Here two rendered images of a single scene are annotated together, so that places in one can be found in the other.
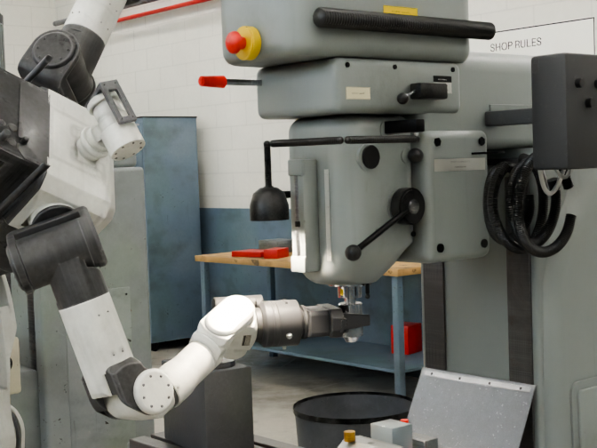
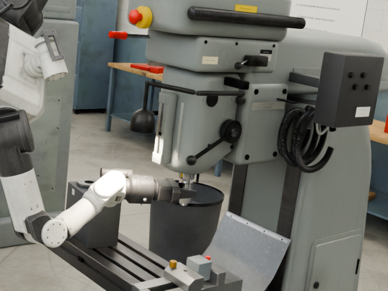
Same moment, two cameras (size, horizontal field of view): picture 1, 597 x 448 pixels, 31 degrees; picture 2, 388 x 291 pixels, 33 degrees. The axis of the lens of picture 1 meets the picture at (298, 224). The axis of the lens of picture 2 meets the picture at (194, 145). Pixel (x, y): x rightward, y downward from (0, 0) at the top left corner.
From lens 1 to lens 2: 0.34 m
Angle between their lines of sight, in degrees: 10
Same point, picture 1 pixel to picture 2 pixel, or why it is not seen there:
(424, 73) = (254, 48)
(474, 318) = (262, 190)
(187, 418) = not seen: hidden behind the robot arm
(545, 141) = (323, 107)
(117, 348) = (34, 205)
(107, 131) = (44, 63)
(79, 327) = (11, 190)
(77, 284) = (12, 164)
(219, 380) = not seen: hidden behind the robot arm
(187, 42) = not seen: outside the picture
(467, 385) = (251, 228)
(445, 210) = (254, 133)
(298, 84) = (172, 45)
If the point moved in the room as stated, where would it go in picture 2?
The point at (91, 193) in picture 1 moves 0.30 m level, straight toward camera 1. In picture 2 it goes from (30, 101) to (25, 124)
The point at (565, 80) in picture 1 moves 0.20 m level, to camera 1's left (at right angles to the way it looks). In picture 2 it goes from (342, 73) to (271, 64)
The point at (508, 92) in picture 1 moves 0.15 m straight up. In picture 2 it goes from (307, 59) to (314, 12)
